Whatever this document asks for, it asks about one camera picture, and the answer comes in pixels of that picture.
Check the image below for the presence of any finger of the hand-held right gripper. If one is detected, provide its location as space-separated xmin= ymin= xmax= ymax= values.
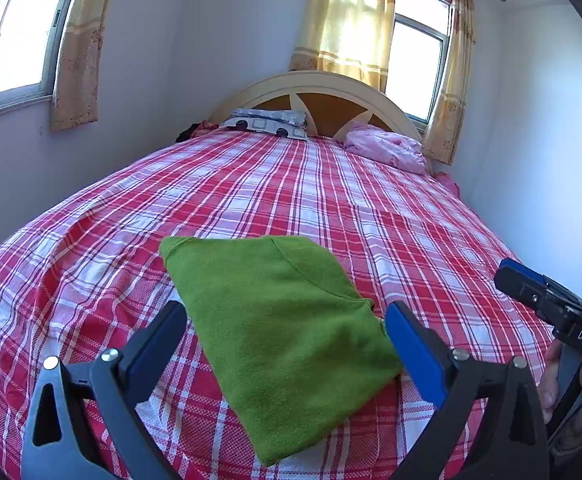
xmin=494 ymin=265 xmax=570 ymax=329
xmin=500 ymin=258 xmax=582 ymax=312

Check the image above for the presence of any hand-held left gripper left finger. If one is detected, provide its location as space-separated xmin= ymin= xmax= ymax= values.
xmin=21 ymin=301 xmax=188 ymax=480

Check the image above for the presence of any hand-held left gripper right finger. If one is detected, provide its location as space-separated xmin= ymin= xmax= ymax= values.
xmin=385 ymin=301 xmax=549 ymax=480

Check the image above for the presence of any green orange striped knit sweater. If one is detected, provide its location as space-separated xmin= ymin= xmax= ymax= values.
xmin=159 ymin=235 xmax=405 ymax=467

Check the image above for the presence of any pink cloth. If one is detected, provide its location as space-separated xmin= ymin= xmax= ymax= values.
xmin=433 ymin=172 xmax=462 ymax=197

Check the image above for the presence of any pink floral pillow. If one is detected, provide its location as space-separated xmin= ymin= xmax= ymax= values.
xmin=343 ymin=127 xmax=429 ymax=175

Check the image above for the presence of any red plaid bed sheet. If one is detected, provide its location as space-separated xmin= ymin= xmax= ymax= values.
xmin=0 ymin=127 xmax=572 ymax=480

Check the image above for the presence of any window behind bed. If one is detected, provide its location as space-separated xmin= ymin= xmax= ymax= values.
xmin=383 ymin=0 xmax=455 ymax=126

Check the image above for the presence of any dark cloth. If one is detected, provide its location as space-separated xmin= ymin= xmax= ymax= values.
xmin=176 ymin=121 xmax=213 ymax=144

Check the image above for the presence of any cream arched bed headboard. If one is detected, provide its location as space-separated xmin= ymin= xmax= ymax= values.
xmin=208 ymin=71 xmax=424 ymax=148

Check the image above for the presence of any blue white patterned pillow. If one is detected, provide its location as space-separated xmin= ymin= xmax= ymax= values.
xmin=219 ymin=108 xmax=309 ymax=141

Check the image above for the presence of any yellow sunlit curtain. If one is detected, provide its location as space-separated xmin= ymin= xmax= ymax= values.
xmin=289 ymin=0 xmax=398 ymax=92

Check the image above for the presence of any yellow side window curtain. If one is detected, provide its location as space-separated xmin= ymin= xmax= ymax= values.
xmin=50 ymin=0 xmax=122 ymax=132

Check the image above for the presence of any side window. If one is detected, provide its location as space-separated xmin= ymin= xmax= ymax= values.
xmin=0 ymin=0 xmax=90 ymax=127

